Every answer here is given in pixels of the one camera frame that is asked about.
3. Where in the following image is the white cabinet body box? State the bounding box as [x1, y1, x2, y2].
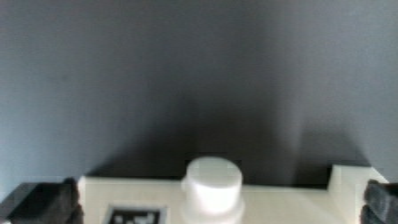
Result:
[79, 159, 386, 224]

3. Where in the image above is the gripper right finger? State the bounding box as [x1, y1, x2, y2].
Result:
[361, 180, 398, 224]

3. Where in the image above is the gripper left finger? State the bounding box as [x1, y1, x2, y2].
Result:
[0, 178, 84, 224]

